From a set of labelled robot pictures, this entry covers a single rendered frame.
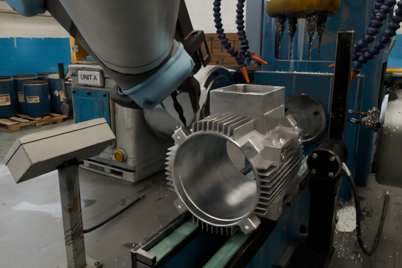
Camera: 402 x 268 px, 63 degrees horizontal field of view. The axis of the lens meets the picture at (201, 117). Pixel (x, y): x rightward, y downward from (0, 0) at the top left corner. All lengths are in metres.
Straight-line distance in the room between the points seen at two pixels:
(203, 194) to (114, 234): 0.28
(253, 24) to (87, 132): 5.46
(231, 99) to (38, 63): 6.48
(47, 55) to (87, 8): 6.89
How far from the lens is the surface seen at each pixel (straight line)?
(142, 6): 0.17
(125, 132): 1.02
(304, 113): 0.97
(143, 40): 0.21
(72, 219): 0.66
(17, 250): 0.84
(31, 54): 6.87
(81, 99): 1.13
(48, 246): 0.83
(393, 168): 0.75
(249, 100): 0.55
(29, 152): 0.56
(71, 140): 0.60
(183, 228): 0.59
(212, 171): 0.66
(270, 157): 0.51
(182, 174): 0.59
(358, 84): 0.94
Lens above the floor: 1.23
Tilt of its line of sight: 13 degrees down
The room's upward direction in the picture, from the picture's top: straight up
